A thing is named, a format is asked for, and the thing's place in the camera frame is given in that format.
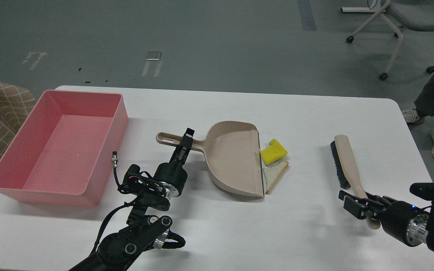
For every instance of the beige plastic dustpan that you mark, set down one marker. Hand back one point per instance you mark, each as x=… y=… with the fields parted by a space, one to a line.
x=232 y=153

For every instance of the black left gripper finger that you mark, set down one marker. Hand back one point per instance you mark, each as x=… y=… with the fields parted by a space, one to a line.
x=183 y=149

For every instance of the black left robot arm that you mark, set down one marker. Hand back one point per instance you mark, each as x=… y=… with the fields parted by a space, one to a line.
x=143 y=232

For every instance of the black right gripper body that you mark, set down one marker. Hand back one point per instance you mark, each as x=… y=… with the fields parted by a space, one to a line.
x=405 y=222

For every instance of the pink plastic bin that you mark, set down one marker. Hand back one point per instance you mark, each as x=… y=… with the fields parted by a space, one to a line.
x=62 y=154

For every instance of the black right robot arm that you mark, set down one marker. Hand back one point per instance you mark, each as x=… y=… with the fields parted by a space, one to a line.
x=425 y=191

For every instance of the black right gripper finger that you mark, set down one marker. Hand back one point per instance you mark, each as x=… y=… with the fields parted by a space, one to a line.
x=364 y=197
x=362 y=208

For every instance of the grey office chair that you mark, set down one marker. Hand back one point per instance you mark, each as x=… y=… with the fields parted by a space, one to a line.
x=414 y=15

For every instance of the beige hand brush black bristles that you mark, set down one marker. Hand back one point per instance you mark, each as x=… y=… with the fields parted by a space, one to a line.
x=347 y=171

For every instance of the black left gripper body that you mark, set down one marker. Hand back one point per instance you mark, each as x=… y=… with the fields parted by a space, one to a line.
x=172 y=175

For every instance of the yellow sponge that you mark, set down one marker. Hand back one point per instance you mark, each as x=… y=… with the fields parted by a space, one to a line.
x=273 y=152

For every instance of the triangular bread slice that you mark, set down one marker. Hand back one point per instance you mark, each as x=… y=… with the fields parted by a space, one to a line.
x=273 y=173

